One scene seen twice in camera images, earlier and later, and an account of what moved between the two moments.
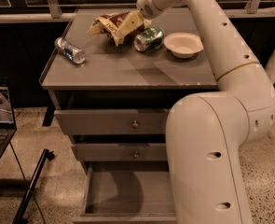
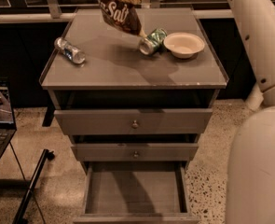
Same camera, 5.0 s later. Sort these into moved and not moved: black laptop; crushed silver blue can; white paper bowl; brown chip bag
Moved: brown chip bag
Not moved: crushed silver blue can; black laptop; white paper bowl
